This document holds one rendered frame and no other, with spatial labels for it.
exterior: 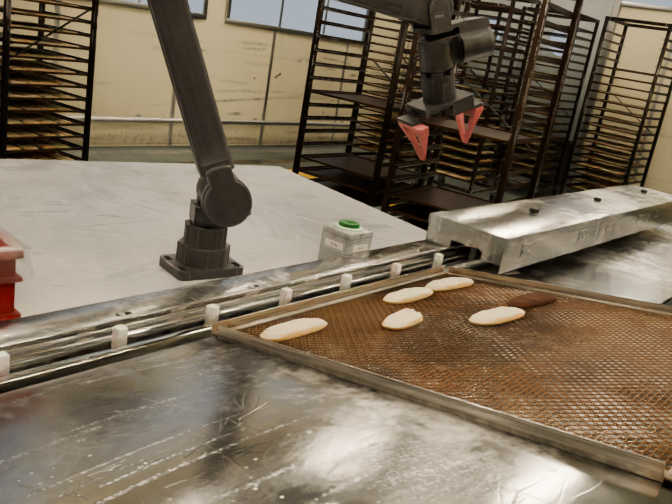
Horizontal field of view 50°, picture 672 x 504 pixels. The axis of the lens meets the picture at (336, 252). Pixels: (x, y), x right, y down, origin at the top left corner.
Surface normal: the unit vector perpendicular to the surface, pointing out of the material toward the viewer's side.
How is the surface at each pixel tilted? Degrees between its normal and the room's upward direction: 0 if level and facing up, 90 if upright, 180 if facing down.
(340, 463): 10
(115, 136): 90
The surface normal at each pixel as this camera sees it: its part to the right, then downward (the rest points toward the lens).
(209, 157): 0.21, 0.14
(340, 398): 0.04, -0.98
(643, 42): -0.64, 0.12
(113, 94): 0.75, 0.31
